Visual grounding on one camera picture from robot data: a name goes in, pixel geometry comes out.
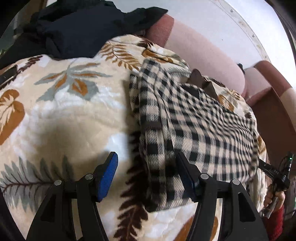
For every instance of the small black object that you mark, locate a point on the small black object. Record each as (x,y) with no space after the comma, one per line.
(241,67)

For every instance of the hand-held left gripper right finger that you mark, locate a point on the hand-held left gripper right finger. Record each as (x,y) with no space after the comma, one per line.
(188,177)

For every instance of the pile of dark clothes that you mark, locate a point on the pile of dark clothes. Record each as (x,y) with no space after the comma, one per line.
(81,30)

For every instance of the person's right hand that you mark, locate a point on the person's right hand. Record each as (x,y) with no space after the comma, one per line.
(281,199)

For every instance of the black beige checked coat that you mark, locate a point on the black beige checked coat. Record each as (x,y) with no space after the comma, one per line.
(196,129)

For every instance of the pink brown sofa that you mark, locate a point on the pink brown sofa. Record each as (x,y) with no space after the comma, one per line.
(196,46)

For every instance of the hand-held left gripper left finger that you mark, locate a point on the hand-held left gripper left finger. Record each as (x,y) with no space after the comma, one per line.
(108,176)

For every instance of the dark flat object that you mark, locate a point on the dark flat object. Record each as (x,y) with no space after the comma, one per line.
(7,75)

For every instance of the person's right forearm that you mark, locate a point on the person's right forearm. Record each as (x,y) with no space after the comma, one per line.
(275,224)

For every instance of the leaf print blanket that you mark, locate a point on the leaf print blanket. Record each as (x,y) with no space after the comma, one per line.
(69,115)

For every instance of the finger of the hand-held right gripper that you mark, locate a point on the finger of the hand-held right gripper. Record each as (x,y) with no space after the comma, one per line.
(266,166)

